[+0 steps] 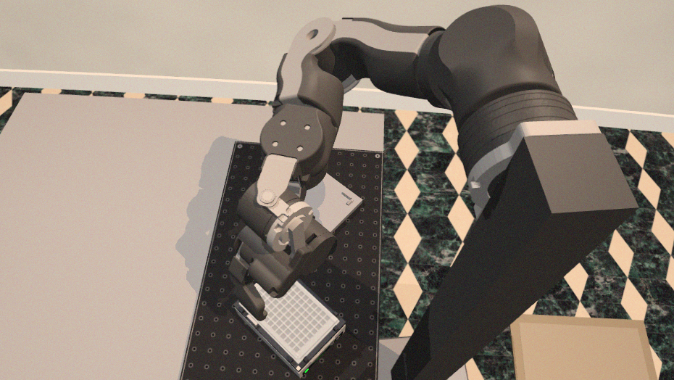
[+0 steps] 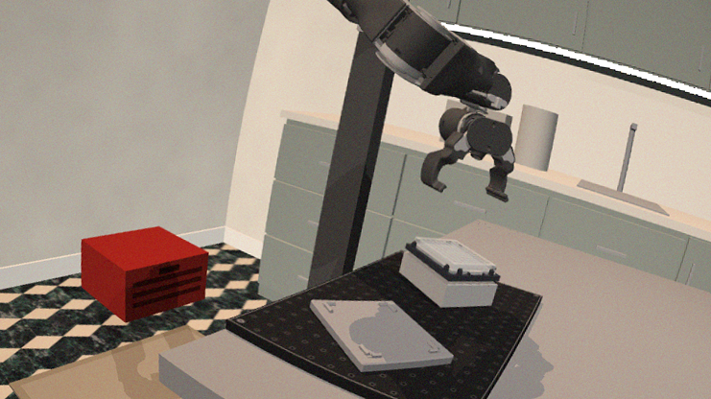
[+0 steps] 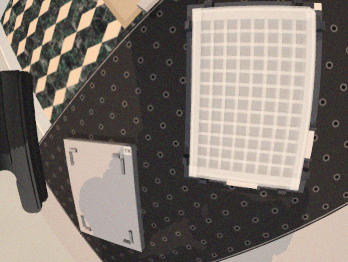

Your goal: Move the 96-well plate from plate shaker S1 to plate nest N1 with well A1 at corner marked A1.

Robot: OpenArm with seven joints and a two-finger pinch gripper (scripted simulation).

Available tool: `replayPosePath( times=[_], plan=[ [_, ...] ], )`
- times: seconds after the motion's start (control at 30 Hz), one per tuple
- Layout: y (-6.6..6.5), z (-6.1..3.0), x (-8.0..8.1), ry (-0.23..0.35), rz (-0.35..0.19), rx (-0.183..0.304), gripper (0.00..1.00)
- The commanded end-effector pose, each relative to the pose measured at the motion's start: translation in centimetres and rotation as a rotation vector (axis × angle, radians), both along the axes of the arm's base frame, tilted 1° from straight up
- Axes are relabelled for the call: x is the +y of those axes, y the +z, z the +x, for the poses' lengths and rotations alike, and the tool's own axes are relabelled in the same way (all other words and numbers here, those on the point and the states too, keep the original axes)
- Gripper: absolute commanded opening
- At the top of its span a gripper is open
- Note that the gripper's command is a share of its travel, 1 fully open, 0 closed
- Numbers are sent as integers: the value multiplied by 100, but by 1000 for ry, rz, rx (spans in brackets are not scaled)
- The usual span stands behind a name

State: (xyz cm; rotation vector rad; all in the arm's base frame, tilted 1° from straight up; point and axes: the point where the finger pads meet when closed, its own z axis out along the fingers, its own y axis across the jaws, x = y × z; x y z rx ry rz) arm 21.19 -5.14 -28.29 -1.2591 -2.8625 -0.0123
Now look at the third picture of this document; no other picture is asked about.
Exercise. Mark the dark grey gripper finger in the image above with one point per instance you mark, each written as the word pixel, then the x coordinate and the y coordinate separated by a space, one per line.
pixel 19 145

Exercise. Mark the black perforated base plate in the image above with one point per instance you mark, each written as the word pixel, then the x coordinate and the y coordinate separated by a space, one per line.
pixel 137 95

